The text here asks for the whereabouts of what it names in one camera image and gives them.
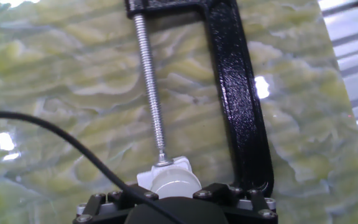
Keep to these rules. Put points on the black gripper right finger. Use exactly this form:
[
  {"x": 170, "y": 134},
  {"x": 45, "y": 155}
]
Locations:
[{"x": 213, "y": 193}]

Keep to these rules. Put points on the black C-clamp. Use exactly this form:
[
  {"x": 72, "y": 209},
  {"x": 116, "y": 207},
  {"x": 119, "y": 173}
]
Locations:
[{"x": 238, "y": 93}]

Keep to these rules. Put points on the white lamp socket adapter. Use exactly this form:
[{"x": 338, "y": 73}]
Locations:
[{"x": 145, "y": 179}]

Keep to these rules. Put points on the white light bulb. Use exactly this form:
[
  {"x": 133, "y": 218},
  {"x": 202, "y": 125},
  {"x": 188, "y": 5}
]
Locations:
[{"x": 176, "y": 185}]

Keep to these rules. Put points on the green marble pattern mat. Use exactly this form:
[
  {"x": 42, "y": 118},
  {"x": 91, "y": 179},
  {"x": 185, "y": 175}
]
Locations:
[{"x": 42, "y": 77}]

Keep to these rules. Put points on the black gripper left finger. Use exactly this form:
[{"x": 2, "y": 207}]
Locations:
[{"x": 135, "y": 196}]

